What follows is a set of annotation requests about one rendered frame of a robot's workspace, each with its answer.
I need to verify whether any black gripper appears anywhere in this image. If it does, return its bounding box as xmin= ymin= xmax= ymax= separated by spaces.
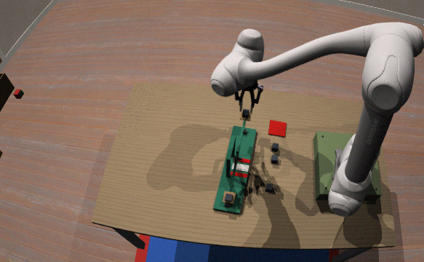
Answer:
xmin=235 ymin=81 xmax=263 ymax=113

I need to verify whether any red flat square plate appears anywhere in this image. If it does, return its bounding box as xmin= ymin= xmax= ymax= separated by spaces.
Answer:
xmin=268 ymin=120 xmax=287 ymax=137

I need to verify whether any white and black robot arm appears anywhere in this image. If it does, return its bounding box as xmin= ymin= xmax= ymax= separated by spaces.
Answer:
xmin=210 ymin=23 xmax=424 ymax=217

